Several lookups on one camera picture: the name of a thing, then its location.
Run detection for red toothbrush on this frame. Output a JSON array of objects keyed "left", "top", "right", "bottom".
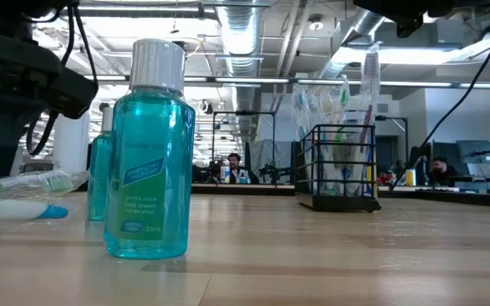
[{"left": 356, "top": 42, "right": 383, "bottom": 197}]

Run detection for ribbed silver ventilation duct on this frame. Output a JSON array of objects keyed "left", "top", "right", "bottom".
[{"left": 215, "top": 0, "right": 268, "bottom": 144}]

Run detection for dark computer monitor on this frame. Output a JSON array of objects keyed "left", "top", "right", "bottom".
[{"left": 407, "top": 143, "right": 434, "bottom": 174}]

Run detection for white wipes canister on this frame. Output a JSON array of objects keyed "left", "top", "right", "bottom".
[{"left": 346, "top": 94, "right": 378, "bottom": 197}]

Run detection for wide computer monitor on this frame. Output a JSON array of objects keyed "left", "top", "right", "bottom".
[{"left": 433, "top": 139, "right": 490, "bottom": 179}]

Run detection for black table frame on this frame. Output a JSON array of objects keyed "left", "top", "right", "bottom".
[{"left": 77, "top": 179, "right": 490, "bottom": 210}]

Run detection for black wire rack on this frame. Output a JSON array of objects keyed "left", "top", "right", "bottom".
[{"left": 293, "top": 122, "right": 383, "bottom": 213}]

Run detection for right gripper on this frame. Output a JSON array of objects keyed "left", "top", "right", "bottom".
[{"left": 352, "top": 0, "right": 454, "bottom": 39}]

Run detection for white toothbrush blue bristles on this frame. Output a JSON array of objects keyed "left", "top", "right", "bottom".
[{"left": 308, "top": 87, "right": 323, "bottom": 195}]

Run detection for person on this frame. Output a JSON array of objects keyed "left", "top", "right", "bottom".
[
  {"left": 376, "top": 169, "right": 396, "bottom": 186},
  {"left": 428, "top": 156, "right": 459, "bottom": 186},
  {"left": 225, "top": 152, "right": 261, "bottom": 185}
]

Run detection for white building column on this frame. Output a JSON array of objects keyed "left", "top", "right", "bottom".
[{"left": 52, "top": 110, "right": 92, "bottom": 174}]

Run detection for teal mouthwash bottle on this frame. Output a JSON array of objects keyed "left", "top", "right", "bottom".
[
  {"left": 103, "top": 37, "right": 197, "bottom": 260},
  {"left": 87, "top": 105, "right": 116, "bottom": 223}
]

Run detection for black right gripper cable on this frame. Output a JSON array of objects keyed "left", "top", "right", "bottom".
[{"left": 391, "top": 11, "right": 490, "bottom": 191}]

